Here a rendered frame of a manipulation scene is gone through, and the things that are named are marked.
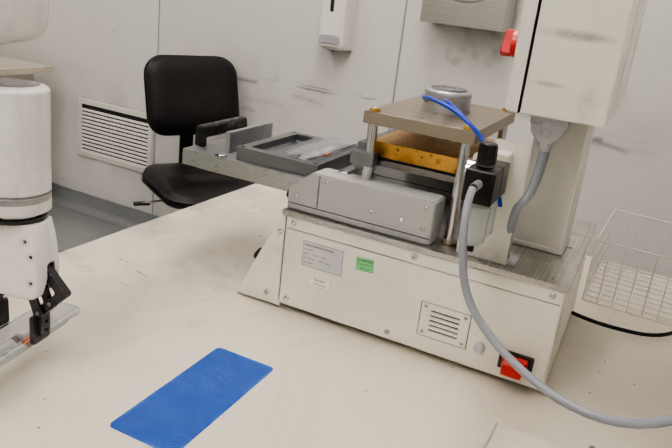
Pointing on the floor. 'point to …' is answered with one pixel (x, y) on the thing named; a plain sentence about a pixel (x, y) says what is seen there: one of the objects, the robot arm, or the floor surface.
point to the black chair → (205, 112)
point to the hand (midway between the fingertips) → (19, 322)
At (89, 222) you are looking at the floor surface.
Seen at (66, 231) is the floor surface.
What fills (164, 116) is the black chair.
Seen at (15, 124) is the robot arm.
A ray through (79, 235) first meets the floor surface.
